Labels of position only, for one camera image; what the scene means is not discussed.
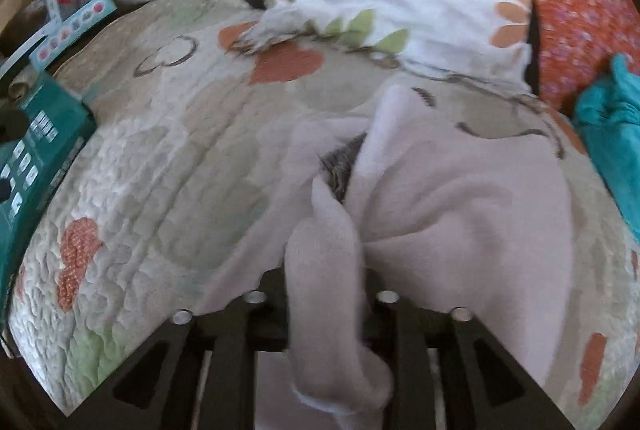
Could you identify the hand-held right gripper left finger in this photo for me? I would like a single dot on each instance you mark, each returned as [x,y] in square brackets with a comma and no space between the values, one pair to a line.
[270,310]

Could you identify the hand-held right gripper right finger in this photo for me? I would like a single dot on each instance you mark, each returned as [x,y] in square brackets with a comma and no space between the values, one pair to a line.
[400,335]

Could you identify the pale pink floral zip sweater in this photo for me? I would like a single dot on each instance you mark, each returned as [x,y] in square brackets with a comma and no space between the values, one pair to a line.
[450,220]

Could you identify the quilted floral bedspread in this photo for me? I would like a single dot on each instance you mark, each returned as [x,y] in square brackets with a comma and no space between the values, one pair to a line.
[175,170]

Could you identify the green cardboard box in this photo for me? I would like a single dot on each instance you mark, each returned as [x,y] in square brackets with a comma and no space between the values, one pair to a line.
[35,160]

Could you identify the teal garment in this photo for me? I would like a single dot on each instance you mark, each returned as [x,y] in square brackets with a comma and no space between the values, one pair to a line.
[610,140]

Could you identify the white floral pillow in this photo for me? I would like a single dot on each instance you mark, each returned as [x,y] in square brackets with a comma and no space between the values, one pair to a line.
[400,10]

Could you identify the light blue dotted packaging strip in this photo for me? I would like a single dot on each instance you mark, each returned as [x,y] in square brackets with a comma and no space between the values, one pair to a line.
[75,28]

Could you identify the orange flower-print cloth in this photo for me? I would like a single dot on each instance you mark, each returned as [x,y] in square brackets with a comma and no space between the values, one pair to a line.
[575,25]

